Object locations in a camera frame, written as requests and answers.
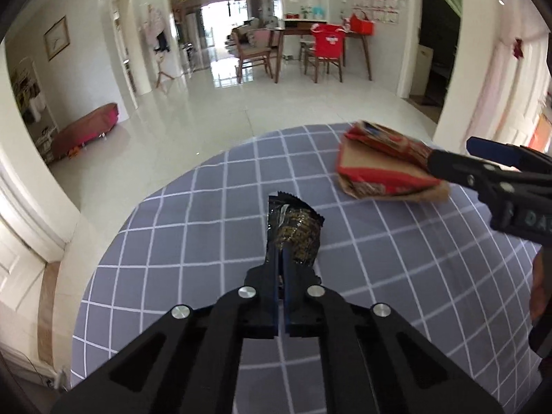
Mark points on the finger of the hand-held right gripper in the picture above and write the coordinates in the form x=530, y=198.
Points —
x=457, y=168
x=491, y=149

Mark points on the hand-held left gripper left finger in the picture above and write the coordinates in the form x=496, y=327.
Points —
x=267, y=306

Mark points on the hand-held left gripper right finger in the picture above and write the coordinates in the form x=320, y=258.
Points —
x=286, y=302

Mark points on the black snack wrapper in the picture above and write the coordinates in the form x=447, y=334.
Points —
x=295, y=228

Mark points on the red cardboard box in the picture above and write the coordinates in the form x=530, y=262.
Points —
x=379, y=168

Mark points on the person's right hand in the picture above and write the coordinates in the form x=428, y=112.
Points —
x=542, y=284

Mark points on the white hanging garment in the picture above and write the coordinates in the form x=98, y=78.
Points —
x=496, y=95

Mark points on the grey checked tablecloth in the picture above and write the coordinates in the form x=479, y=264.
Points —
x=194, y=246

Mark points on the red bow decoration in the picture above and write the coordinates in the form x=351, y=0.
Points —
x=518, y=48

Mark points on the white appliance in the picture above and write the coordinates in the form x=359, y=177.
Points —
x=420, y=69

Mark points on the wooden chair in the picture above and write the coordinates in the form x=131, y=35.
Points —
x=321, y=67
x=254, y=51

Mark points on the red basket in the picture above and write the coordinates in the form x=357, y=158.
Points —
x=362, y=25

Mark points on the red chair cover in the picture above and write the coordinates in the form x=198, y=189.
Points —
x=328, y=41

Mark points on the dark wooden dining table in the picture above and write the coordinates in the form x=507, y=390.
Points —
x=297, y=30

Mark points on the white power strip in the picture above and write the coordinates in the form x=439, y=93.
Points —
x=55, y=378

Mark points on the pink cushioned bench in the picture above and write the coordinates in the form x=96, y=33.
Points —
x=86, y=131

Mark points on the wooden folding stand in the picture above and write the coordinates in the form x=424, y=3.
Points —
x=165, y=71

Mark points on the white shelf rack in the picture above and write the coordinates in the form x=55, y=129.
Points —
x=34, y=103

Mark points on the framed wall painting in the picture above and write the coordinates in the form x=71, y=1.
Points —
x=57, y=39

